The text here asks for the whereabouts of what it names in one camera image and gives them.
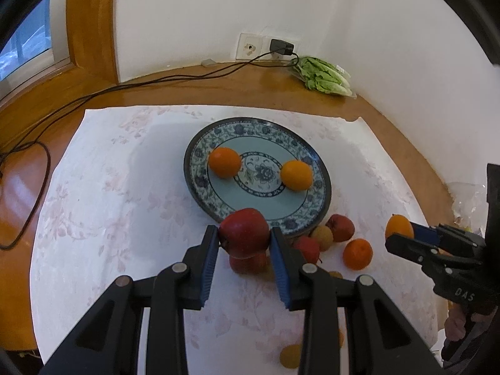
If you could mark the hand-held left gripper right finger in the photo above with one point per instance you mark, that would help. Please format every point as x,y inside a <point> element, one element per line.
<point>279,273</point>

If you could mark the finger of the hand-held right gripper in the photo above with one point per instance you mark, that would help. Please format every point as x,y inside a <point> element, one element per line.
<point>406,247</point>
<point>424,234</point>

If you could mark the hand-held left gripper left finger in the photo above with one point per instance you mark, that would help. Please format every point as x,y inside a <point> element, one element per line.
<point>209,269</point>

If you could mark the large yellow-orange orange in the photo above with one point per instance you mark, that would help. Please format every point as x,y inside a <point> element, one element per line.
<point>396,226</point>
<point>297,175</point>

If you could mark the large red apple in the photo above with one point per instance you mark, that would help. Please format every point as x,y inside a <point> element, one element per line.
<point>244,230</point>

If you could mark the tan longan fruit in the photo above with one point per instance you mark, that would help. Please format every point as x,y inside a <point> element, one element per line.
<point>335,275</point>
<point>291,356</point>
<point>324,237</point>

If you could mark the blue patterned ceramic plate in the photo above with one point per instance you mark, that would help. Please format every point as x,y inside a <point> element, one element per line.
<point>258,203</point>

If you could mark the person's pink clothing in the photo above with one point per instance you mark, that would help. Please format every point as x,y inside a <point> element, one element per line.
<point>455,324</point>

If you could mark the small red apple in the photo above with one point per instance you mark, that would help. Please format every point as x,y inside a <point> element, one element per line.
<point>308,248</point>

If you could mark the clear plastic bag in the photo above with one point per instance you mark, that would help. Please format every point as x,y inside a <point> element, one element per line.
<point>465,203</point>

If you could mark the deep orange round orange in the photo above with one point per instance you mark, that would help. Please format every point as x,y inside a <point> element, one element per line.
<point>224,163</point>

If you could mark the white floral tablecloth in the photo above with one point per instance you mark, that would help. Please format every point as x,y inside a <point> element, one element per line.
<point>117,203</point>

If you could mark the bagged green lettuce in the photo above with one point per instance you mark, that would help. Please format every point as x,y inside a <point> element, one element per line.
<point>324,76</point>

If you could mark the black power adapter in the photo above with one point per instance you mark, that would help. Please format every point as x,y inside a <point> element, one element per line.
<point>282,47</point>

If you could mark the glass window pane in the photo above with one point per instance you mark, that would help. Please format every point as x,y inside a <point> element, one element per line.
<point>27,43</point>

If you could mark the white power wall socket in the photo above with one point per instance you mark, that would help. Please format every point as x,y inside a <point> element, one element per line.
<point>267,56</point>

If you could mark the white coaxial wall outlet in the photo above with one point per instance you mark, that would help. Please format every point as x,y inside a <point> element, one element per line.
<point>250,47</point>

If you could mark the wooden window frame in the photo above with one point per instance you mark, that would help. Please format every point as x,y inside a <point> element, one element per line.
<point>92,27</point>

